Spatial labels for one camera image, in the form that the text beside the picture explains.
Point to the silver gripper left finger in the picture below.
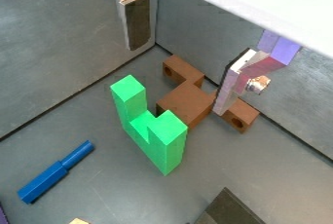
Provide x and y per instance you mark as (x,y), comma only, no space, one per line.
(134,13)

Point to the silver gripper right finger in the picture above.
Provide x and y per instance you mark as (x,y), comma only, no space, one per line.
(244,74)

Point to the purple board with cross slot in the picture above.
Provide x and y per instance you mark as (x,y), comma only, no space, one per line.
(3,216)

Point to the brown stepped block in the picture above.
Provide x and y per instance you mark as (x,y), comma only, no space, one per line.
(192,104)

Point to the green U-shaped block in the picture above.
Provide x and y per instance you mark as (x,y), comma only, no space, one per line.
(158,135)

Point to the dark grey block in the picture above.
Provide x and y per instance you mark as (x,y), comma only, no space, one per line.
(228,210)

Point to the blue peg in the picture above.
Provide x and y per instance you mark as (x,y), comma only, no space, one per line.
(46,180)

